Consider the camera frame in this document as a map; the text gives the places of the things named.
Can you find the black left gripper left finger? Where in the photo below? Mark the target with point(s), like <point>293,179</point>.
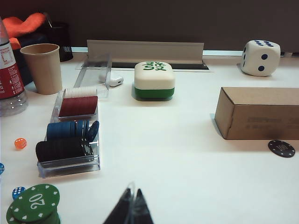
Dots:
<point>121,210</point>

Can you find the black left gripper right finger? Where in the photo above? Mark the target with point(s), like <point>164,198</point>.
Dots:
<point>143,212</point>

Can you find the black hundred poker chip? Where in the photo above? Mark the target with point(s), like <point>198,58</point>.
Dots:
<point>281,149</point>

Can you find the clear acrylic chip tray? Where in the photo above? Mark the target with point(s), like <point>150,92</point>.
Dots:
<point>70,169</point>

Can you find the green twenty poker chip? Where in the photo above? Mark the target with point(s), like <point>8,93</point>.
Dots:
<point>35,203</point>

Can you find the row of black poker chips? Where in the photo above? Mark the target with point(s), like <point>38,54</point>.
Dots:
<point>58,149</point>

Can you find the row of blue poker chips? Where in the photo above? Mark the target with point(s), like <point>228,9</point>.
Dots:
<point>63,130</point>

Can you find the row of red poker chips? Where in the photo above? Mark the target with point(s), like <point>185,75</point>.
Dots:
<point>78,106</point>

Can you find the row of white poker chips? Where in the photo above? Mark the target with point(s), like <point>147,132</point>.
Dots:
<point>80,91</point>

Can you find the blue poker chip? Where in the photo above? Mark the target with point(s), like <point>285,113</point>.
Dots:
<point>2,169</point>

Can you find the long brown cardboard box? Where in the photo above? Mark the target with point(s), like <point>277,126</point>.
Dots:
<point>261,116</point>

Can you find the small blue die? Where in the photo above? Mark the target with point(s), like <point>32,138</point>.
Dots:
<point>18,192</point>

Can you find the small orange die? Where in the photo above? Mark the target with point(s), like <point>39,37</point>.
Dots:
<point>20,144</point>

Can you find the white earbuds case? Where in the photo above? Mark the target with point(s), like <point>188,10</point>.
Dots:
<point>115,81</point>

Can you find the white green mahjong tile toy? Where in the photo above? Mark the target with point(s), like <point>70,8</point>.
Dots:
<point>154,79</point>

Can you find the clear acrylic tray lid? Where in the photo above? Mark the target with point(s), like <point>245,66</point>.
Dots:
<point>98,59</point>

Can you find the beige paper cup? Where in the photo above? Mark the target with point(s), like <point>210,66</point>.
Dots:
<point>44,70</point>

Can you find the clear water bottle red label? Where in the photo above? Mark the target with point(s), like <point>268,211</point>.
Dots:
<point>9,70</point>

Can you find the large white foam die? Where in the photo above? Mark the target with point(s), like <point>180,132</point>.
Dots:
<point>252,67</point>

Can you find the black mesh pen holder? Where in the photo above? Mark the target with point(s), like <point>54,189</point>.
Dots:
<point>63,37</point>

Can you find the brown fabric desk partition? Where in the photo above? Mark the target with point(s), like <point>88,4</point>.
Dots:
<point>163,18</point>

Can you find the clear plastic ruler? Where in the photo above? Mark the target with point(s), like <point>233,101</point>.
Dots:
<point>48,20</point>

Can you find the orange fleece cloth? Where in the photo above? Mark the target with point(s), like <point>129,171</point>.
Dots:
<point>25,25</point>

